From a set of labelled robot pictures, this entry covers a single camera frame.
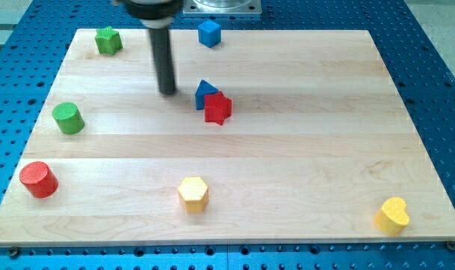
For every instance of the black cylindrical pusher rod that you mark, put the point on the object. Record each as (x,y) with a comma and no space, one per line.
(163,63)

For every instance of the blue cube block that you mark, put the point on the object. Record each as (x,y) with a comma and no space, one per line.
(209,33)

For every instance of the green star block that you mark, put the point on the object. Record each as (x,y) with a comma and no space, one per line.
(108,40)

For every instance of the red star block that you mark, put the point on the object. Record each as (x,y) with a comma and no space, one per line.
(217,108)

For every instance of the blue triangle block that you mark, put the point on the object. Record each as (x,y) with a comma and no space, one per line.
(204,88)

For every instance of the green cylinder block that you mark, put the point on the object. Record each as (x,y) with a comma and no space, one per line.
(68,118)

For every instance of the light wooden board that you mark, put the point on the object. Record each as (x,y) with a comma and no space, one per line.
(319,138)

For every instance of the yellow hexagon block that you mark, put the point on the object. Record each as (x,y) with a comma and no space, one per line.
(193,194)

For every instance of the red cylinder block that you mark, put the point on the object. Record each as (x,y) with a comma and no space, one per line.
(39,179)

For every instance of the yellow heart block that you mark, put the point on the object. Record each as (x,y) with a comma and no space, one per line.
(392,218)

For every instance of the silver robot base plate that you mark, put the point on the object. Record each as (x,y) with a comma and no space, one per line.
(222,7)

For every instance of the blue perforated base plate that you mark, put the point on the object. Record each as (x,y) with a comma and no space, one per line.
(409,35)

